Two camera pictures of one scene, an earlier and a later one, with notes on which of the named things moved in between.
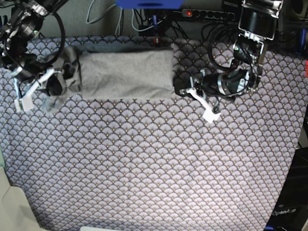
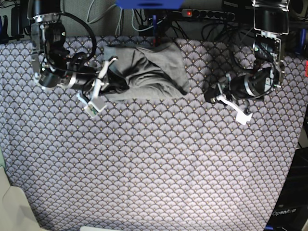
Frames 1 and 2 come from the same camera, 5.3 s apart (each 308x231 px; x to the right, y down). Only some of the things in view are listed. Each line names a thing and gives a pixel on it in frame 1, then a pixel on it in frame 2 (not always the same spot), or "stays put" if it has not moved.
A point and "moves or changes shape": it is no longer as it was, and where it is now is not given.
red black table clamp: [156, 41] stays put
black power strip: [208, 13] stays put
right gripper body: [200, 83] to [235, 86]
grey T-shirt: [120, 71] moves or changes shape
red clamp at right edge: [306, 69] stays put
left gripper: [36, 72] to [111, 82]
